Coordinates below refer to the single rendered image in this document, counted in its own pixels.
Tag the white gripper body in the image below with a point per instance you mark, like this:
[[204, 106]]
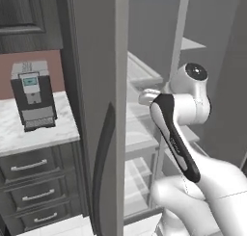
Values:
[[148, 96]]

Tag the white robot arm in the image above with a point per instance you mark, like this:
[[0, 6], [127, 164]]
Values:
[[225, 188]]

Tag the white fridge shelf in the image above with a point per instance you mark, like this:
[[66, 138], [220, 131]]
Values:
[[138, 130], [191, 44], [189, 134], [141, 71]]

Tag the grey fridge door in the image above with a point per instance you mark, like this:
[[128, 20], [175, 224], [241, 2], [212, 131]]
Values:
[[96, 53], [230, 85]]

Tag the clear fridge drawer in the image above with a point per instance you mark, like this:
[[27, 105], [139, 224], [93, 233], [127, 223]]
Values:
[[136, 185]]

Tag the grey fridge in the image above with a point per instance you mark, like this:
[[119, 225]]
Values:
[[209, 18]]

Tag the dark wood drawer front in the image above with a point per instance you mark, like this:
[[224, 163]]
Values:
[[38, 195], [29, 164], [46, 216]]

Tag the black and silver coffee machine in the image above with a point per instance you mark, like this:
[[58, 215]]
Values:
[[33, 98]]

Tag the dark wood cupboard door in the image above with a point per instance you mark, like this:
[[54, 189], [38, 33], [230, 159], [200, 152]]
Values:
[[25, 18]]

